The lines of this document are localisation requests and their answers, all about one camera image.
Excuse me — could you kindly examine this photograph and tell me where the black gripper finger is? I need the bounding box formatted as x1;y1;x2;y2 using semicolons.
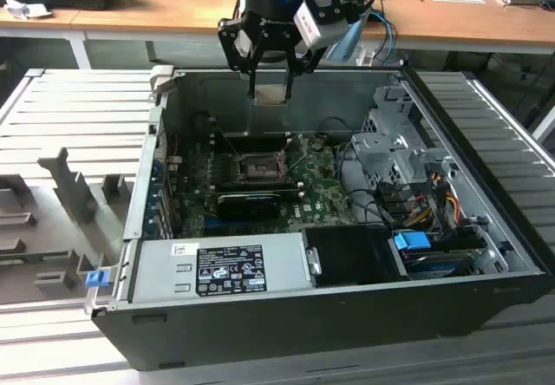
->
283;48;325;101
218;17;262;100

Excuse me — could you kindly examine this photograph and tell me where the CPU with silver top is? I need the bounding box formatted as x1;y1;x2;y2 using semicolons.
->
252;83;290;108

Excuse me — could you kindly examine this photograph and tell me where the thin metal locking lever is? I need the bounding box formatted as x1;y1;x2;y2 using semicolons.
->
214;127;239;160
289;141;322;172

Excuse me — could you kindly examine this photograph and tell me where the metal socket cover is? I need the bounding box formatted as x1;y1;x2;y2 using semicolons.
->
276;132;292;179

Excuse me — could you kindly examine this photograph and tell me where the black RAM slot bank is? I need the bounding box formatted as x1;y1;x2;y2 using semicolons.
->
225;132;288;153
215;178;301;196

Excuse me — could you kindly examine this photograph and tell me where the CPU socket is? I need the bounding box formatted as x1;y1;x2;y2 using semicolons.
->
232;151;285;183

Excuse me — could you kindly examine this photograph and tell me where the wooden desk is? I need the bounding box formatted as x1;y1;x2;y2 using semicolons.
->
0;0;555;72

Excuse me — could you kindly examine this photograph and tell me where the metal drive cage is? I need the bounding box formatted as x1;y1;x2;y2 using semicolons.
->
349;84;457;187

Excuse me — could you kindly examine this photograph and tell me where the green motherboard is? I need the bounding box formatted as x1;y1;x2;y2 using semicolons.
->
173;135;361;238

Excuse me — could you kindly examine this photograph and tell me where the black graphics card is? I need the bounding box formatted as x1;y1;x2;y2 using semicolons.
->
215;192;282;222

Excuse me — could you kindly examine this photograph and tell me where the blue disk carrier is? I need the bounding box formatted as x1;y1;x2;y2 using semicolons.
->
392;231;431;257

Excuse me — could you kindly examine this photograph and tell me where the crumpled white paper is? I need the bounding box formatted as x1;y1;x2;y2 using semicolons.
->
3;0;54;21

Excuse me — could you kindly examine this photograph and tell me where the grey power supply unit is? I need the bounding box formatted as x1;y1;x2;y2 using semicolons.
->
128;232;314;304

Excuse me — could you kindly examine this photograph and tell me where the hard disk drive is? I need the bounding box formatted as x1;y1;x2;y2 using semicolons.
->
401;249;483;276

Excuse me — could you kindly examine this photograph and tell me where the grey parts rack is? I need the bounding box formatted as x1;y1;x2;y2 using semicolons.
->
0;146;136;300

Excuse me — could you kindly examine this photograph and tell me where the black open PC case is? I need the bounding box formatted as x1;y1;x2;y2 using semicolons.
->
90;66;555;373

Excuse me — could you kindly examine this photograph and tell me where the blue case latch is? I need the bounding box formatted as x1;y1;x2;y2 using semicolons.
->
85;271;109;290

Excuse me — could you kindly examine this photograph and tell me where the green RAM stick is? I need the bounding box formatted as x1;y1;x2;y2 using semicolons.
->
0;251;71;262

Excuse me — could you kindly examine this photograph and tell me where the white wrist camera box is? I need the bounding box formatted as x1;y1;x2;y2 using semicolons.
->
294;1;350;50

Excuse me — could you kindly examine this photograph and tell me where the blue cable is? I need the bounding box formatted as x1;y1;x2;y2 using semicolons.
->
367;10;399;66

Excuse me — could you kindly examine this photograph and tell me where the yellow and red wire bundle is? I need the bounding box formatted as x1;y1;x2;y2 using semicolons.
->
407;184;463;230

